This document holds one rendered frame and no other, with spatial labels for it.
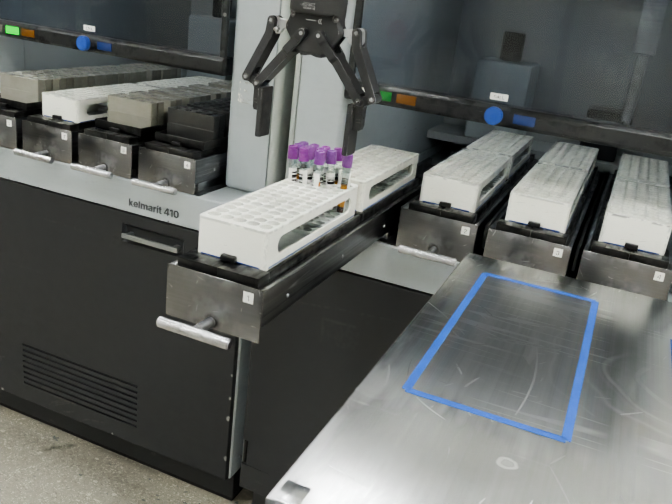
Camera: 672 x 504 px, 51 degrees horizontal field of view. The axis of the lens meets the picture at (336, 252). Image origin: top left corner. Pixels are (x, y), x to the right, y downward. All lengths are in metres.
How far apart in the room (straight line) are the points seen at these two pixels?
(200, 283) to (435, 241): 0.49
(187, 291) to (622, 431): 0.52
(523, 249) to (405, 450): 0.68
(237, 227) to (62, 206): 0.83
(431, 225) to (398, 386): 0.61
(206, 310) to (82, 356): 0.90
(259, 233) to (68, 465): 1.15
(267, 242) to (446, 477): 0.41
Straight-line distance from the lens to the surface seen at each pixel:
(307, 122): 1.37
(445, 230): 1.22
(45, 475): 1.88
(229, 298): 0.86
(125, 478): 1.85
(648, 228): 1.21
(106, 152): 1.53
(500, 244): 1.20
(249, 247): 0.87
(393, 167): 1.26
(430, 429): 0.60
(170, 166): 1.44
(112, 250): 1.59
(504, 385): 0.69
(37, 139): 1.66
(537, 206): 1.21
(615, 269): 1.19
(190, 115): 1.49
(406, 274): 1.26
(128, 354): 1.66
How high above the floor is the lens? 1.15
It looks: 20 degrees down
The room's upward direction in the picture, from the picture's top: 7 degrees clockwise
